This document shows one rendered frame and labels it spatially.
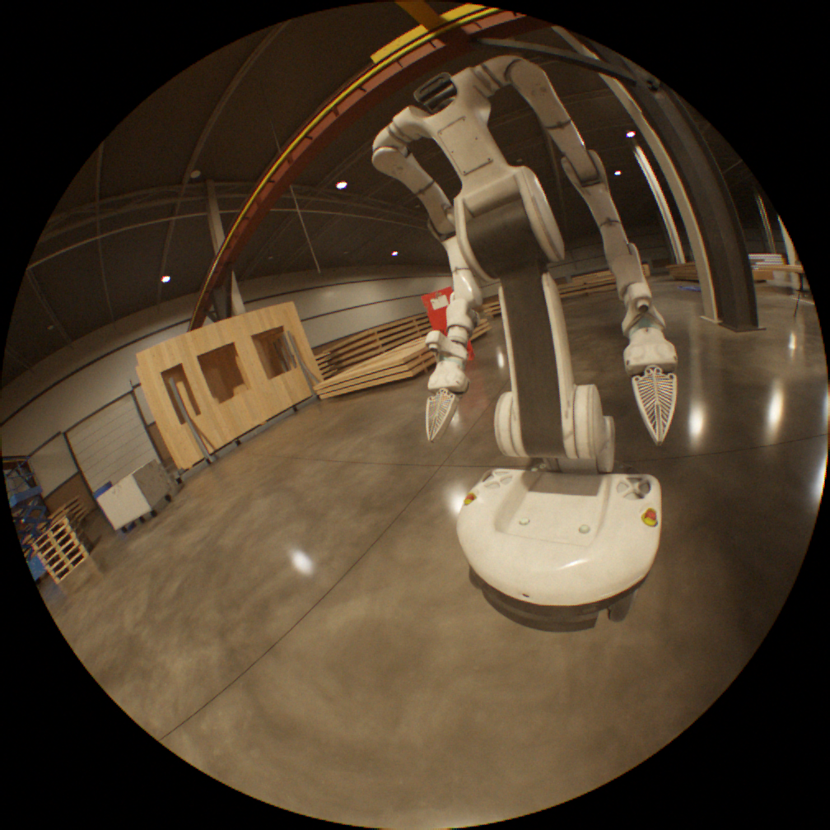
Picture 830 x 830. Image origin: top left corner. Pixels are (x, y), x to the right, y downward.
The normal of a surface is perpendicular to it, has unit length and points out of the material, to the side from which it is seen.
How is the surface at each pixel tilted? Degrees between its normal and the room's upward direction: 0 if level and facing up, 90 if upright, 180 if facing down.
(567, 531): 2
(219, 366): 90
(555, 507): 0
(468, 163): 96
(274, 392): 90
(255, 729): 0
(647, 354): 47
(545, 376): 70
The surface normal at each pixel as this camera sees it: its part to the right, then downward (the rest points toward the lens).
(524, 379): -0.70, 0.11
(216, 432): 0.79, -0.10
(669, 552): -0.34, -0.89
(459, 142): -0.58, 0.53
